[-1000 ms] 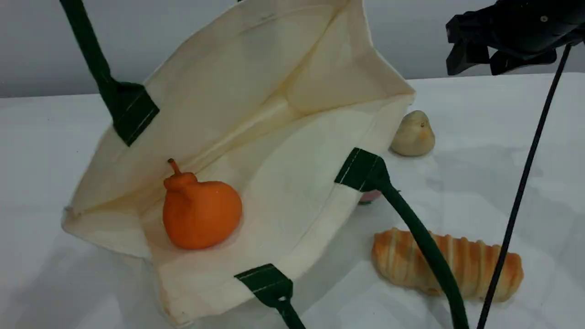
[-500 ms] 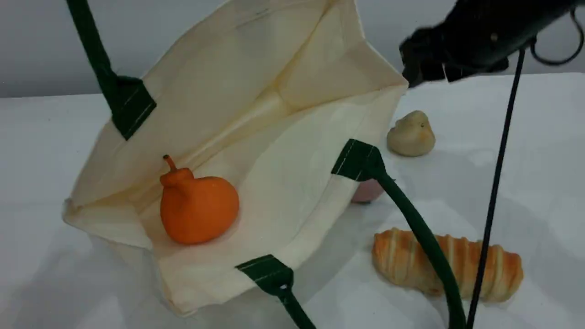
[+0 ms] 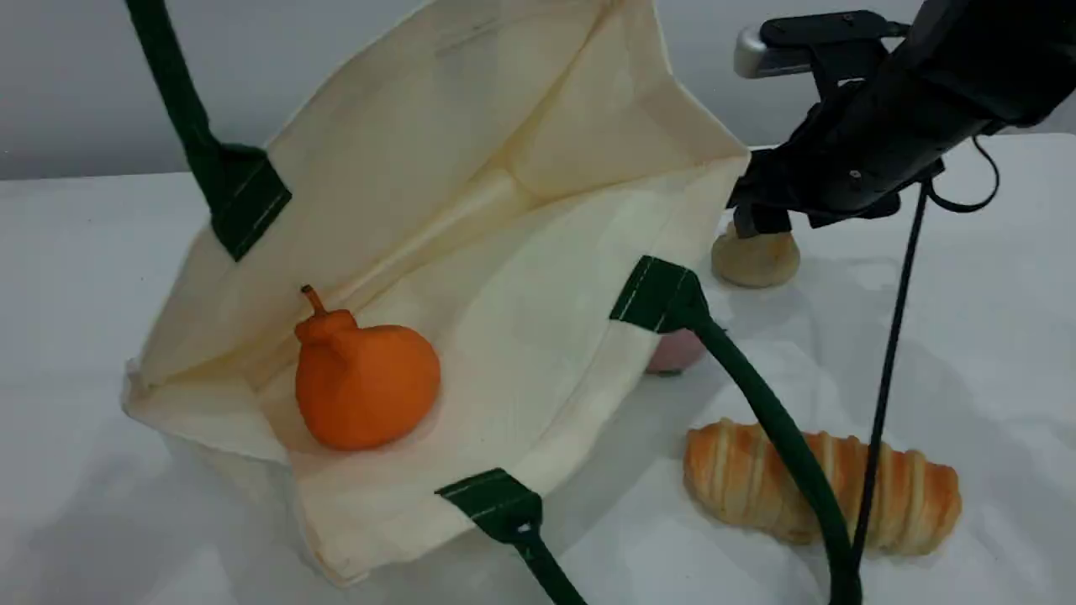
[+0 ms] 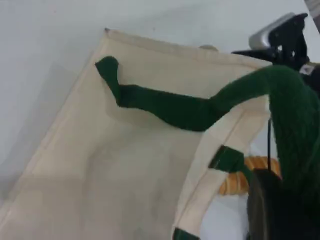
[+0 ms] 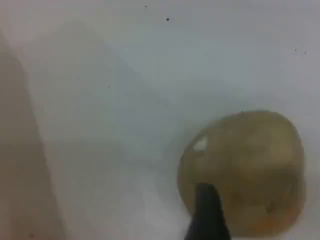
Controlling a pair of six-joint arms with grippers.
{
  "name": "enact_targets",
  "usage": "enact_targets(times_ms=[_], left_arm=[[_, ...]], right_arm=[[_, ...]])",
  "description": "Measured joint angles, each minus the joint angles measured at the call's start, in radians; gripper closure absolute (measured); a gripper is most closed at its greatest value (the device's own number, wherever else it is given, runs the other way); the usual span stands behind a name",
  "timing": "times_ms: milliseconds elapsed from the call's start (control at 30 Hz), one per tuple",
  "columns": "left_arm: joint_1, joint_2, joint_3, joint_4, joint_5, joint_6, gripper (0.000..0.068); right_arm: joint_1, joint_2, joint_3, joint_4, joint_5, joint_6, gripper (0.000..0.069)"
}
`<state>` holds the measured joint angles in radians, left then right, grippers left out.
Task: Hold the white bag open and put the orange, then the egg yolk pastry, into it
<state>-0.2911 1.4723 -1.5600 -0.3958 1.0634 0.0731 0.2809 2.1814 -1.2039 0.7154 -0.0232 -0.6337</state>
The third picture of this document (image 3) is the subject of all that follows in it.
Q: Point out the beige egg yolk pastry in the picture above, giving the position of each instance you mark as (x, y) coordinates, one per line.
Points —
(756, 262)

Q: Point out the silver wrist camera black mount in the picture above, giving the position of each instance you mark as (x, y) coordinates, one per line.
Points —
(807, 42)

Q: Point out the pink peach bun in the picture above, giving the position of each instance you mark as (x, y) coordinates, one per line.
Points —
(674, 353)

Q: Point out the striped long bread roll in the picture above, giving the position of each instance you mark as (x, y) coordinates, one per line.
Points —
(908, 500)

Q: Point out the orange toy fruit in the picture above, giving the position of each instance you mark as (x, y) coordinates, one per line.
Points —
(366, 391)

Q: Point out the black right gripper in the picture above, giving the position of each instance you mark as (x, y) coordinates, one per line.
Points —
(849, 160)

